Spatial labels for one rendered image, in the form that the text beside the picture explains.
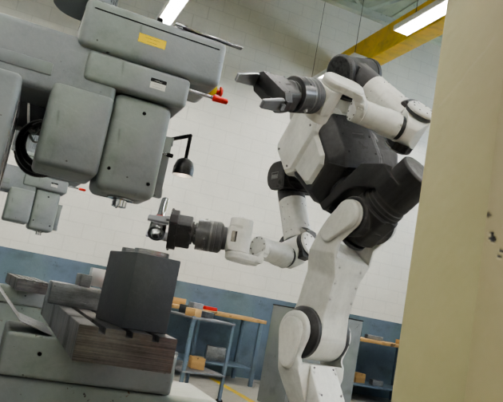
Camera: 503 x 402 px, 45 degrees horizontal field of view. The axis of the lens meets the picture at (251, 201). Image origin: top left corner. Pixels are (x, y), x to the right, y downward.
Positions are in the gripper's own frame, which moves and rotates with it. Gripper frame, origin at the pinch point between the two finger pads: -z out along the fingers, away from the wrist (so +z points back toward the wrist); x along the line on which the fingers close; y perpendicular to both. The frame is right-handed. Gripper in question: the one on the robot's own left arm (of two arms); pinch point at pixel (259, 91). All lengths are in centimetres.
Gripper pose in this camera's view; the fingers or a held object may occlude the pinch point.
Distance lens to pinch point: 141.2
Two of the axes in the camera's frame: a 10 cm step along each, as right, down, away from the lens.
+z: 7.4, -0.5, 6.7
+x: -5.3, -6.6, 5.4
